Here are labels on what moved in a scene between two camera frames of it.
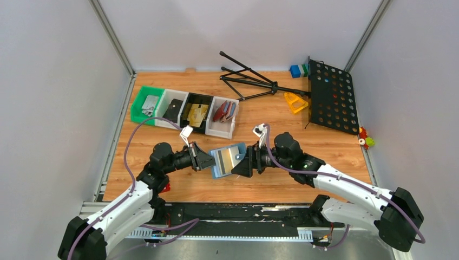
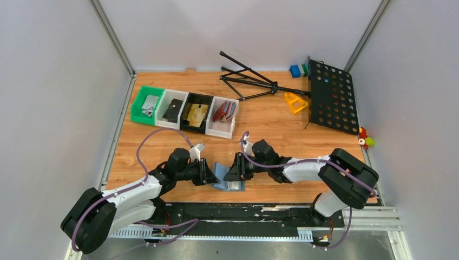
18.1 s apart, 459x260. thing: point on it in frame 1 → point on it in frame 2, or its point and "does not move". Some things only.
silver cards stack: x=149 y=104 does not move
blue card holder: x=226 y=158 → x=220 y=171
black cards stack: x=172 y=111 does not move
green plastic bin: x=136 y=114 does not move
